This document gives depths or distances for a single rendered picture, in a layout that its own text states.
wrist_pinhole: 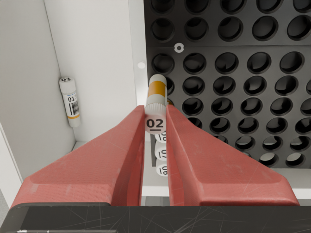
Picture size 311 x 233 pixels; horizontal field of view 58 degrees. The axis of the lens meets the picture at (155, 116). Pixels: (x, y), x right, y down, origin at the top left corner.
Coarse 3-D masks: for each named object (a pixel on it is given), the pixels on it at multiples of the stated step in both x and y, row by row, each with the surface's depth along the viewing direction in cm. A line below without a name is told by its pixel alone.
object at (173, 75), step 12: (144, 0) 14; (144, 12) 15; (156, 12) 15; (168, 12) 15; (144, 24) 15; (156, 36) 16; (168, 36) 16; (156, 72) 16; (168, 72) 16; (168, 96) 17
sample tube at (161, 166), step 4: (156, 160) 20; (160, 160) 19; (156, 164) 19; (160, 164) 19; (164, 164) 19; (156, 168) 19; (160, 168) 19; (164, 168) 19; (160, 172) 19; (164, 172) 19; (164, 176) 19
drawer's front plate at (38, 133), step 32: (0, 0) 16; (32, 0) 19; (0, 32) 16; (32, 32) 19; (0, 64) 16; (32, 64) 19; (0, 96) 16; (32, 96) 19; (0, 128) 16; (32, 128) 19; (64, 128) 25; (0, 160) 17; (32, 160) 19
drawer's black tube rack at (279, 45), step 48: (192, 0) 17; (240, 0) 17; (288, 0) 14; (192, 48) 16; (240, 48) 15; (288, 48) 15; (192, 96) 17; (240, 96) 17; (288, 96) 17; (288, 144) 19
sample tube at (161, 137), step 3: (168, 99) 20; (168, 102) 20; (171, 102) 20; (165, 132) 17; (156, 135) 17; (159, 135) 17; (162, 135) 17; (165, 135) 17; (156, 138) 17; (159, 138) 17; (162, 138) 17; (165, 138) 17; (159, 141) 18; (162, 141) 18; (165, 141) 18
